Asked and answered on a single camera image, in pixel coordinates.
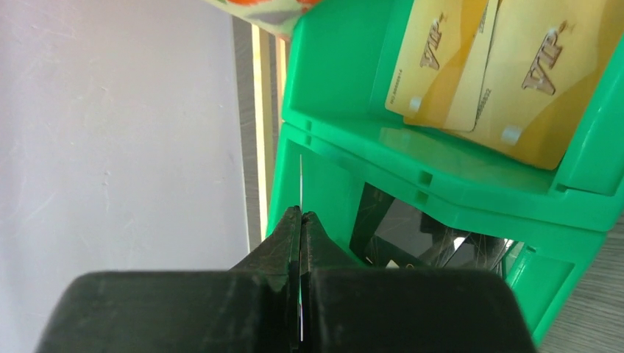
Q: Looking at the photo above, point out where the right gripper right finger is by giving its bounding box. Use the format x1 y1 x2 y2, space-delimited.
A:
300 212 536 352

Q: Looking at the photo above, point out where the gold VIP card left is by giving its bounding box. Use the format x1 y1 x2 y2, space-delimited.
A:
385 0 500 132

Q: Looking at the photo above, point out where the wooden frame rack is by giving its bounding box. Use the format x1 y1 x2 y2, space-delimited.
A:
252 25 290 240

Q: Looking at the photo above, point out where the gold vip card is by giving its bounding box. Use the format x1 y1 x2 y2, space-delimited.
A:
461 0 623 170
385 0 500 132

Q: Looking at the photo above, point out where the green plastic bin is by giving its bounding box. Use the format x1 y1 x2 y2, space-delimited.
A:
267 1 623 343

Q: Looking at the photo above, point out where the gold VIP card right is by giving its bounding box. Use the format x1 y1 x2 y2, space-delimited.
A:
461 0 623 170

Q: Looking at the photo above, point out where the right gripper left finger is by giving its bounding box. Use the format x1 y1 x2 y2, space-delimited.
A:
36 206 302 352

